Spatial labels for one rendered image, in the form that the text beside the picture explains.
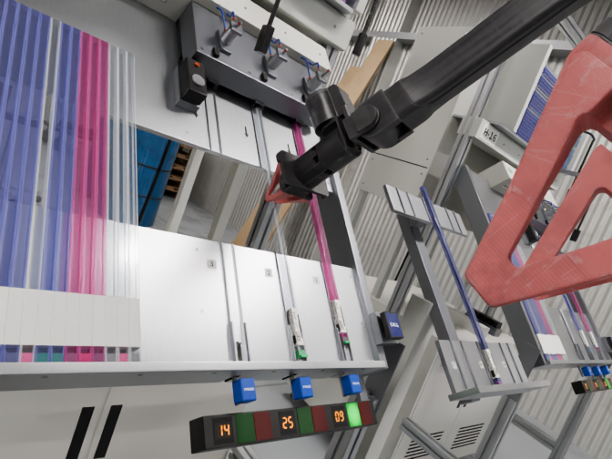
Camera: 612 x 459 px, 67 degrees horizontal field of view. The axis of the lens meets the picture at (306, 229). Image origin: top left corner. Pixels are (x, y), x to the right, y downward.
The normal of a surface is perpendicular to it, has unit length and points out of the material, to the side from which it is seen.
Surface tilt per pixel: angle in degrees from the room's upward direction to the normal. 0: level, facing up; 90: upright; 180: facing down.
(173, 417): 90
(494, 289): 99
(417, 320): 90
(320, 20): 90
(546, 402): 90
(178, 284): 44
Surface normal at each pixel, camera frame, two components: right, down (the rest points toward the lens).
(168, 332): 0.66, -0.44
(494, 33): -0.52, -0.07
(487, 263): -0.67, 0.01
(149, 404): 0.59, 0.32
